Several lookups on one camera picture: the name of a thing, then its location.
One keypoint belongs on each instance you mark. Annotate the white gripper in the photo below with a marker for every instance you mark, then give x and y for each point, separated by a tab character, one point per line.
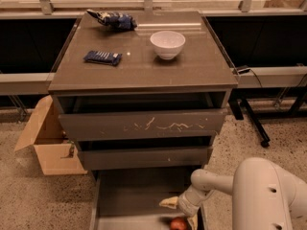
186	203

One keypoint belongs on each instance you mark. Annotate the red apple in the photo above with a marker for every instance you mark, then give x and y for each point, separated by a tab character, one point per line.
178	224

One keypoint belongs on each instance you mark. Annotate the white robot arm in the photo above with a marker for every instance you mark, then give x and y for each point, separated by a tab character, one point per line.
264	196

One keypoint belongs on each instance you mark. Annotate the grey bottom drawer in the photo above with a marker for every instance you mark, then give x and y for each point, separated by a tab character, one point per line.
129	199

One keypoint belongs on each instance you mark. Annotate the grey drawer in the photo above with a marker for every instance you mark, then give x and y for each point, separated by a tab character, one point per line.
89	117
144	153
129	199

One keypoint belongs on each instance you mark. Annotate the grey middle drawer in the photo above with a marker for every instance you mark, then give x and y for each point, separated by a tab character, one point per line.
144	153

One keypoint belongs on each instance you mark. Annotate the grey top drawer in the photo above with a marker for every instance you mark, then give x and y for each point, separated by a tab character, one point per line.
89	117

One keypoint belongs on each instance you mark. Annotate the grey drawer cabinet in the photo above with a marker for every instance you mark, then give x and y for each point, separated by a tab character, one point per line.
199	67

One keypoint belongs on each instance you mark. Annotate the black wheeled stand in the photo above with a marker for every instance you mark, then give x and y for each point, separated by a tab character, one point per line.
236	106

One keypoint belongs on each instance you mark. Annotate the open cardboard box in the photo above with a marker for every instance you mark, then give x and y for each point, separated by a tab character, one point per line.
56	155

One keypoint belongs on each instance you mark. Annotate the white ceramic bowl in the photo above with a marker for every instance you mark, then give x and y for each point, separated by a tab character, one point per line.
167	44

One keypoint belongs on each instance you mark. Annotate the blue flat snack packet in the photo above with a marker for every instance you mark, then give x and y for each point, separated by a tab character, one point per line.
107	58

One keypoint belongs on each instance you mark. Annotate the blue crumpled chip bag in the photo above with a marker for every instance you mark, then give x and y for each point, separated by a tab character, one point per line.
114	19

